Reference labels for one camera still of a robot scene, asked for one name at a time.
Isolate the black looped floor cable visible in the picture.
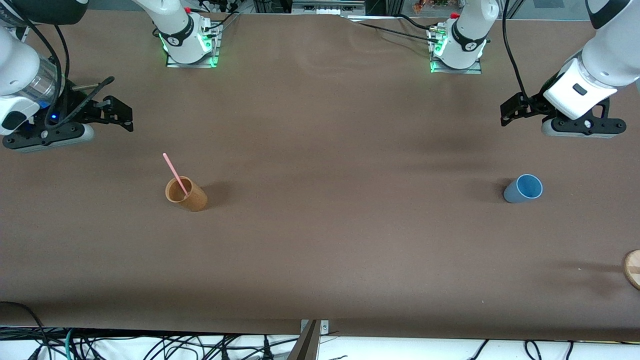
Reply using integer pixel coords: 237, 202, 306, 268
0, 301, 51, 360

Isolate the aluminium frame rail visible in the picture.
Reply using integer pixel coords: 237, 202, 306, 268
290, 0, 367, 16

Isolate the dark table support beam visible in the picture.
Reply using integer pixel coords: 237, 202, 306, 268
287, 320, 321, 360

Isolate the round wooden disc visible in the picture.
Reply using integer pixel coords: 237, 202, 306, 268
622, 249, 640, 291

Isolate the brown bamboo cup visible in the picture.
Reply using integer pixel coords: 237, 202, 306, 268
165, 175, 208, 213

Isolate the black cable on table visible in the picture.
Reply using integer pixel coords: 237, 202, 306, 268
344, 14, 442, 45

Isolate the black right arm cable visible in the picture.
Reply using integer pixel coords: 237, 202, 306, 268
2, 5, 117, 128

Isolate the metal table edge bracket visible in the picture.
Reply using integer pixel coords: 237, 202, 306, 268
300, 319, 330, 335

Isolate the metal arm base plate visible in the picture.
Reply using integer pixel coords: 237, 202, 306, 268
165, 22, 221, 69
428, 27, 484, 75

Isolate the pink straw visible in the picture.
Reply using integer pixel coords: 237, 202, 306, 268
162, 153, 190, 197

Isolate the blue cup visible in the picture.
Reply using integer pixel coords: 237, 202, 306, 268
503, 173, 544, 204

